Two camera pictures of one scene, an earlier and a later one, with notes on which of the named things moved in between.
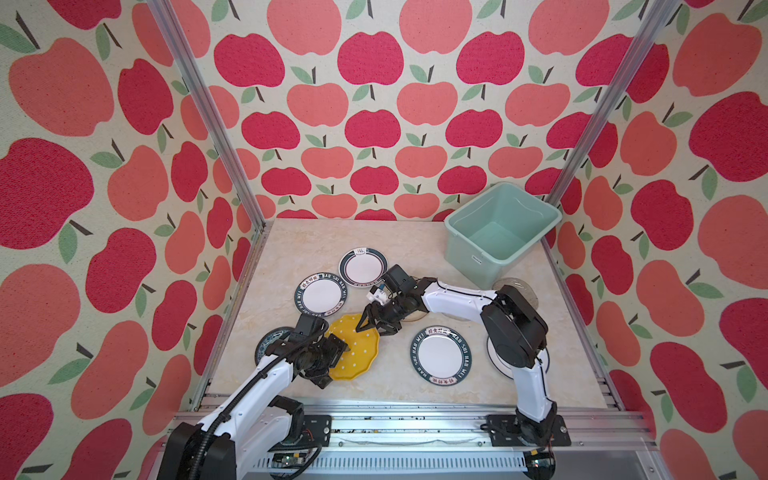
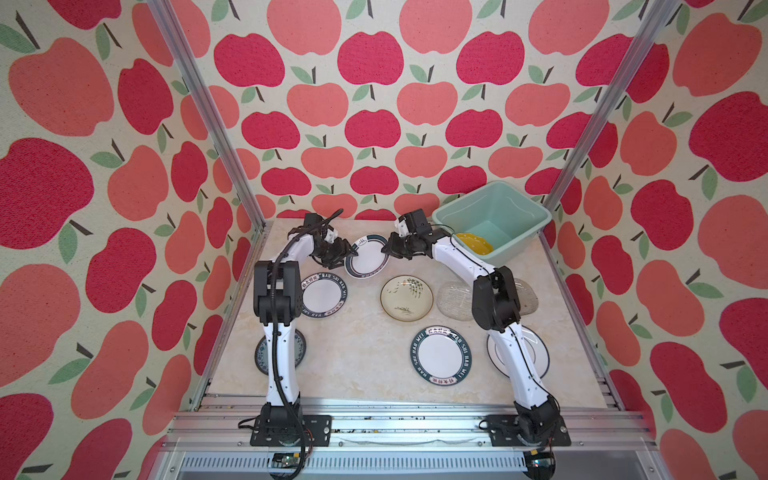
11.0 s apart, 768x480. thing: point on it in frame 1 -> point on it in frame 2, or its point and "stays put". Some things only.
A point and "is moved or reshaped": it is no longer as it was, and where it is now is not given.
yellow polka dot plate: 364,347 -> 476,243
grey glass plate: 519,284 stays put
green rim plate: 320,294 stays put
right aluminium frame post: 655,27 stays put
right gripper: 374,321 -> 390,247
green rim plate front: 441,355 stays put
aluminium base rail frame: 612,446 stays put
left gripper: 335,346 -> 340,252
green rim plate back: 362,267 is moved or reshaped
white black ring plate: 506,368 stays put
